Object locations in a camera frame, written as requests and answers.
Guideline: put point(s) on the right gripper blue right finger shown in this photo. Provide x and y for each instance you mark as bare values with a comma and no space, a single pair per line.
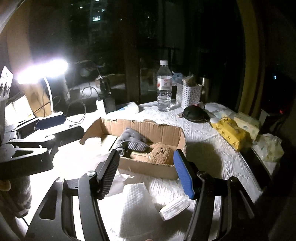
187,173

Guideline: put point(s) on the grey sock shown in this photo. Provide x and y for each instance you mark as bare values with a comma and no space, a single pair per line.
131,140

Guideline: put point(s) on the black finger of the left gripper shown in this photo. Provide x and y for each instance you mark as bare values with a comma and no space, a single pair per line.
65,137

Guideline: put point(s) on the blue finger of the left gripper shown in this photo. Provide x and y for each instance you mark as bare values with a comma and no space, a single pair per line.
50,121

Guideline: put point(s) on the small tissue pack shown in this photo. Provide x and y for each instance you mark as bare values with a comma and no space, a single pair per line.
174,208

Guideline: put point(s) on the steel thermos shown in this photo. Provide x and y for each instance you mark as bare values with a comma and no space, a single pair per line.
205,89

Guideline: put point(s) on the white blue flat box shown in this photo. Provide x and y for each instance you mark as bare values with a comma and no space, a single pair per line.
130,107

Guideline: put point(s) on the black round case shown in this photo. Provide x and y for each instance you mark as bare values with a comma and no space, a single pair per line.
195,114

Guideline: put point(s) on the white power adapter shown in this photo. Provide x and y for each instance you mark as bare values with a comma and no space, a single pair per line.
100,107

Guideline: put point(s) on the white perforated basket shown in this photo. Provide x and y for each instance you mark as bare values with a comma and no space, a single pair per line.
188,95

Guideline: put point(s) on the brown cardboard box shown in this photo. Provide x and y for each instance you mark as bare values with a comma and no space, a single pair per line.
110,130

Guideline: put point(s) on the clear water bottle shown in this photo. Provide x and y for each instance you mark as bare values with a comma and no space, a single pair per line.
164,80

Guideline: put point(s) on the white patterned tablecloth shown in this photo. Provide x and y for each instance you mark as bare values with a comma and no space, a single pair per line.
204,146

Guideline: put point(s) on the white desk lamp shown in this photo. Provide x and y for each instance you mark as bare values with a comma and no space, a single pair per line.
50,69

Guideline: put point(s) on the pale green tissue pack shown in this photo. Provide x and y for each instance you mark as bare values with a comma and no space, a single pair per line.
247,123

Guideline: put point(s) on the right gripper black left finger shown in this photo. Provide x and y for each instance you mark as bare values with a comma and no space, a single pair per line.
106,172

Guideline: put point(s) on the brown plush toy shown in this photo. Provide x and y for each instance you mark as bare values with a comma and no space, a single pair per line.
161,155

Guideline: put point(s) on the white paper towel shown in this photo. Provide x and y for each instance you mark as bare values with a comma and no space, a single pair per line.
136,208

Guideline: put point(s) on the yellow wipes pack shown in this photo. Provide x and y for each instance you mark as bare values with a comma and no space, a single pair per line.
236,137

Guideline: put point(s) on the crumpled plastic bag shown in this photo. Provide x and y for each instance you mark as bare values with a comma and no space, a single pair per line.
268,148

